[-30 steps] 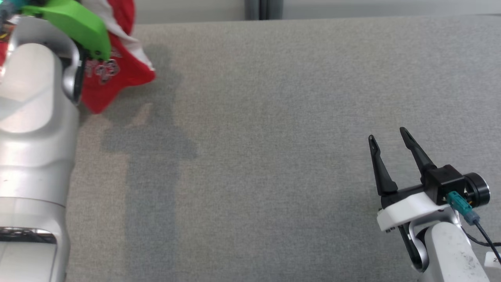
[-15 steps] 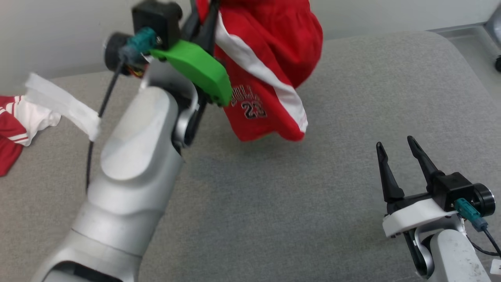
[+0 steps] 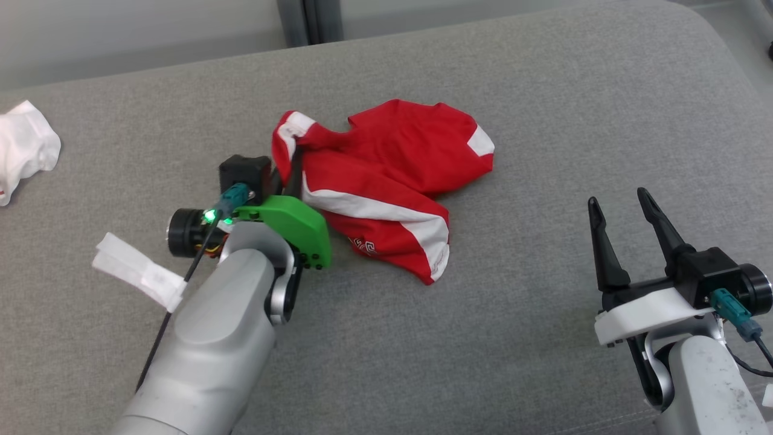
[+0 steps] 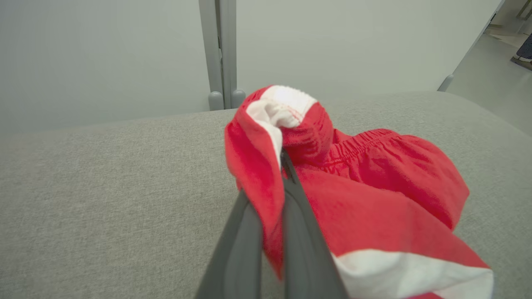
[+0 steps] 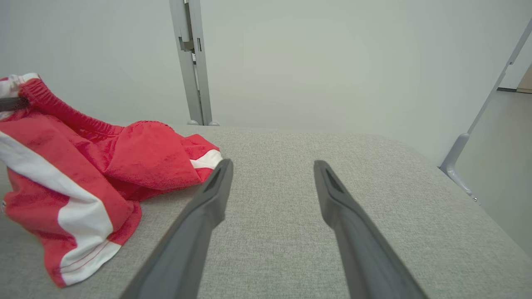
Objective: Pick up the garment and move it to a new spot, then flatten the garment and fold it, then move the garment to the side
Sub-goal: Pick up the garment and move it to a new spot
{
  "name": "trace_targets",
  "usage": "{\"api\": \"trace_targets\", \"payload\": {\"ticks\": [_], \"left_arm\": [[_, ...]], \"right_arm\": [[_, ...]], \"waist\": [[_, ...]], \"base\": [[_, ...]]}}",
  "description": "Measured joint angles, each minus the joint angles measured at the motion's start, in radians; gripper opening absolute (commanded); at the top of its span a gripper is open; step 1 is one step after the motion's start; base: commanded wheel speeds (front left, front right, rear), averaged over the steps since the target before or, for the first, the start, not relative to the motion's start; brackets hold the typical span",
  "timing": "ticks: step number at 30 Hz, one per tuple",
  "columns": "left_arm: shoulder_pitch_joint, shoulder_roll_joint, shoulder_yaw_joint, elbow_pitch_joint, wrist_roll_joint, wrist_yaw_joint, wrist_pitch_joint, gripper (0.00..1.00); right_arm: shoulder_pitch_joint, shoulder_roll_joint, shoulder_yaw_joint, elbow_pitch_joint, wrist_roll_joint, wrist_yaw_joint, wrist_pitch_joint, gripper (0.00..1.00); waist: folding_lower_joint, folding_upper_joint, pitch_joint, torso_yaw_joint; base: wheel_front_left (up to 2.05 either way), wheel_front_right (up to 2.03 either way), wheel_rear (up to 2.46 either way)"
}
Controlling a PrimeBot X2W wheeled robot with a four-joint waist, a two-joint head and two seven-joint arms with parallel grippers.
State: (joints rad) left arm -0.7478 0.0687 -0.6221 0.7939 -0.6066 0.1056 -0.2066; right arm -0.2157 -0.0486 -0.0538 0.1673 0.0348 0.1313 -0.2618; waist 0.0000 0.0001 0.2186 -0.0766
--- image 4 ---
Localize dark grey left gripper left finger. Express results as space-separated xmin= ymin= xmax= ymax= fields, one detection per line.
xmin=195 ymin=189 xmax=264 ymax=299

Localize dark blue shoe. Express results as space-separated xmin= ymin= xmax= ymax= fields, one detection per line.
xmin=510 ymin=33 xmax=532 ymax=70

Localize grey partition end post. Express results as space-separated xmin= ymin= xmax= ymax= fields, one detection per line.
xmin=437 ymin=0 xmax=507 ymax=92

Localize red shorts with white trim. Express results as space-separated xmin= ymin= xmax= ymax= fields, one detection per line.
xmin=224 ymin=85 xmax=495 ymax=299

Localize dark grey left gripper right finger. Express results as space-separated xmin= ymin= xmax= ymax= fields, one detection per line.
xmin=281 ymin=149 xmax=350 ymax=299

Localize grey partition frame post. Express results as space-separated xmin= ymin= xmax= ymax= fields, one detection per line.
xmin=219 ymin=0 xmax=246 ymax=109
xmin=198 ymin=0 xmax=225 ymax=111

